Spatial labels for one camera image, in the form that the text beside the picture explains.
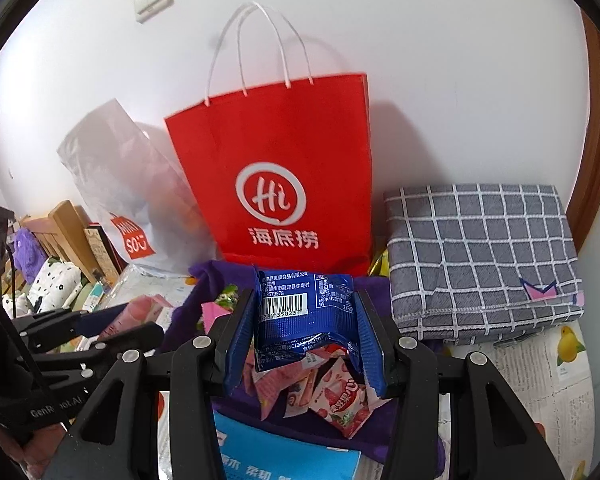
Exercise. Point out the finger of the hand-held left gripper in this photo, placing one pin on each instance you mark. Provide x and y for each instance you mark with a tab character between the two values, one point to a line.
130	337
55	325

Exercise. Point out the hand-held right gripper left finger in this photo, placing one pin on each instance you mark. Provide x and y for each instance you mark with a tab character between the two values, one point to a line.
240	340

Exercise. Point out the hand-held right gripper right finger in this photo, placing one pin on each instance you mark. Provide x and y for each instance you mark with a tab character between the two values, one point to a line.
372	345

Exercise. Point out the pale pink snack packet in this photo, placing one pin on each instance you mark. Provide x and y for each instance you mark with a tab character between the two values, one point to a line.
140	310

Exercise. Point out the green snack packet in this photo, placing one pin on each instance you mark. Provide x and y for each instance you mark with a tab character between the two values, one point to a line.
227	297

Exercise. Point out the strawberry print snack packet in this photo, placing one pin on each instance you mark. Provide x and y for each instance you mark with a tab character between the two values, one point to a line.
345	395

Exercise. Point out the blue snack packet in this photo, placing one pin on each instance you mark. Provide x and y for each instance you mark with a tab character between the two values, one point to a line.
300	330

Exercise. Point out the person's left hand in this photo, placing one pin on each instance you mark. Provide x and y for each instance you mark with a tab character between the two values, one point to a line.
40	455

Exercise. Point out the white black dotted pillow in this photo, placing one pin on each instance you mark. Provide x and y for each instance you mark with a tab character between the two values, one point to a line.
55	280

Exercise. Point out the teal white box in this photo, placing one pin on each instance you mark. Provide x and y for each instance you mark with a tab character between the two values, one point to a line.
92	295

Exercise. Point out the small pink snack packets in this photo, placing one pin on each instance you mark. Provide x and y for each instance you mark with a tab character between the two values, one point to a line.
280	385

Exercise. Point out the purple towel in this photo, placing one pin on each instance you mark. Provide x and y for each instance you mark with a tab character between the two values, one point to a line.
215	272

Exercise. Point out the purple plush toy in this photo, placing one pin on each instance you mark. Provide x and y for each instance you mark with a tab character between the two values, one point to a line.
30	255

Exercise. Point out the yellow foil packet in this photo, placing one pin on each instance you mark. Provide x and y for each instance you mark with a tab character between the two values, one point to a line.
380	265

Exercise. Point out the wooden bed headboard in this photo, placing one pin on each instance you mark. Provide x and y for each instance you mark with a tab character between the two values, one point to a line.
62	220

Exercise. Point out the blue tissue pack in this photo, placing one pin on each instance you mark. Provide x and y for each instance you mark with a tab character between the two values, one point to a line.
290	455

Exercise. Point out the grey checked folded cloth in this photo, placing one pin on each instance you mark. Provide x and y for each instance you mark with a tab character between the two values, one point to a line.
470	260

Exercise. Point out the white plastic shopping bag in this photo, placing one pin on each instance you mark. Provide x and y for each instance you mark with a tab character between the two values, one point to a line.
130	185

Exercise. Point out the fruit print tablecloth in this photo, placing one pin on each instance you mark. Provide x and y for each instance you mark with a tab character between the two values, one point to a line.
530	375

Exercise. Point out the red paper bag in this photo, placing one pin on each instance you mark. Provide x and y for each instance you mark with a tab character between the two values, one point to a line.
280	135

